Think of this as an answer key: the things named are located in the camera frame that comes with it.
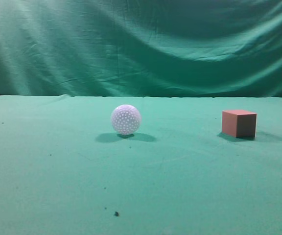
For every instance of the red cube block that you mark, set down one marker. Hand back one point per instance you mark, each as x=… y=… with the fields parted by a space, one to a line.
x=239 y=123

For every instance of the white dimpled golf ball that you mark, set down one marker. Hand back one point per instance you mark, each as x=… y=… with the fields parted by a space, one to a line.
x=125 y=119

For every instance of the green backdrop curtain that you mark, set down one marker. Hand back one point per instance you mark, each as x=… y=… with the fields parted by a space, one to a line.
x=159 y=48

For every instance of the green table cloth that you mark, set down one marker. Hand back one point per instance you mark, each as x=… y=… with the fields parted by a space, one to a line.
x=64 y=170

